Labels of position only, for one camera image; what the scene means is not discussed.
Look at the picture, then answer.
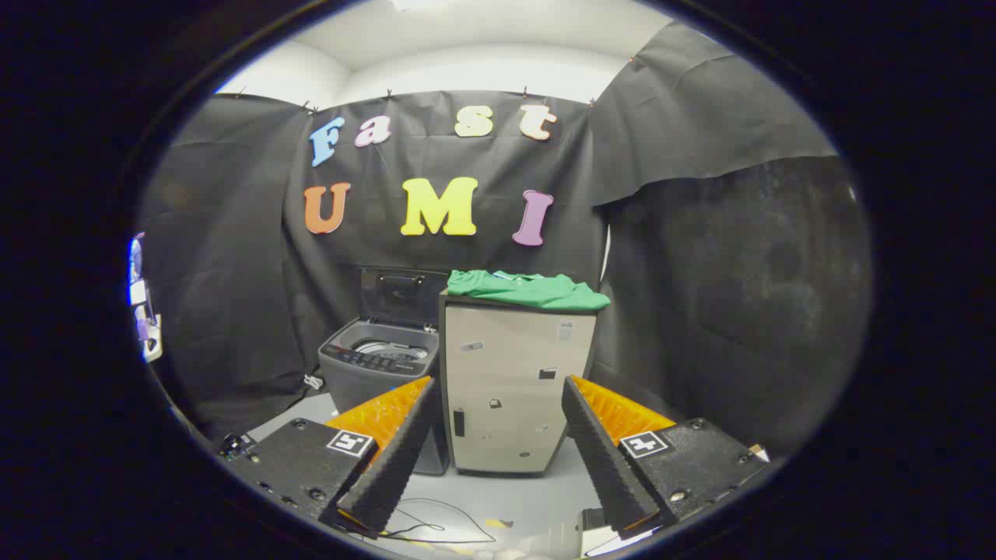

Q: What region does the grey washing machine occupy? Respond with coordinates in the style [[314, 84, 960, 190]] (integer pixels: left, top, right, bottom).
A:
[[317, 317, 451, 476]]

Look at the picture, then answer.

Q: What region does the green polo shirt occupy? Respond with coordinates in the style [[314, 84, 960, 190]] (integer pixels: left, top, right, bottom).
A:
[[447, 269, 612, 313]]

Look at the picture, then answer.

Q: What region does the beige cabinet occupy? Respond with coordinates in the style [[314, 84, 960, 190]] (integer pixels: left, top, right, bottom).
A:
[[438, 289, 600, 477]]

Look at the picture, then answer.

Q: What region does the white and blue clutter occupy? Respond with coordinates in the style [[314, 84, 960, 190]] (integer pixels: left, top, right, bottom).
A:
[[128, 232, 164, 363]]

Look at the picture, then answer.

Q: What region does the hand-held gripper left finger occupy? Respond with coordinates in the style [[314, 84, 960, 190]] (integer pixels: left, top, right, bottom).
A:
[[226, 376, 438, 539]]

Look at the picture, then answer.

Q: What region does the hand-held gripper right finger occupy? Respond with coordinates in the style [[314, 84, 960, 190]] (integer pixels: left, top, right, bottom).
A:
[[562, 375, 771, 541]]

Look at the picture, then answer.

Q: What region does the black floor cable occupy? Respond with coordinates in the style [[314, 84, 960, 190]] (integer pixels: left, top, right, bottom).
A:
[[381, 496, 499, 545]]

